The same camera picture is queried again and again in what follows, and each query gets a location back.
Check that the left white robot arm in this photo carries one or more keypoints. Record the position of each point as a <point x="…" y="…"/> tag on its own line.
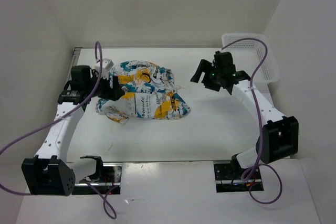
<point x="48" y="172"/>

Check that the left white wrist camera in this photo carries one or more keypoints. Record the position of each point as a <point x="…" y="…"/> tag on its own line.
<point x="104" y="66"/>

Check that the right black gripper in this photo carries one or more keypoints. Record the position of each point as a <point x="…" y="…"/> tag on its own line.
<point x="205" y="64"/>

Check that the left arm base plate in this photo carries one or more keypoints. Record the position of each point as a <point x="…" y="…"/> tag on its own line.
<point x="108" y="182"/>

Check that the white plastic basket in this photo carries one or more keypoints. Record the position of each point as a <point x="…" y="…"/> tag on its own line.
<point x="248" y="50"/>

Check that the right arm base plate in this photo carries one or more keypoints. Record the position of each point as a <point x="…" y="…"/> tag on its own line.
<point x="227" y="181"/>

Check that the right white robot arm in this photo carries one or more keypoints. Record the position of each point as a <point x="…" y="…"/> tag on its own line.
<point x="278" y="134"/>

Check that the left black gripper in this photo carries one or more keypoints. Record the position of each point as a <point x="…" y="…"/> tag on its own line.
<point x="114" y="94"/>

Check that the patterned white blue yellow shorts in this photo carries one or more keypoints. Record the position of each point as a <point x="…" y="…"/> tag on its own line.
<point x="150" y="93"/>

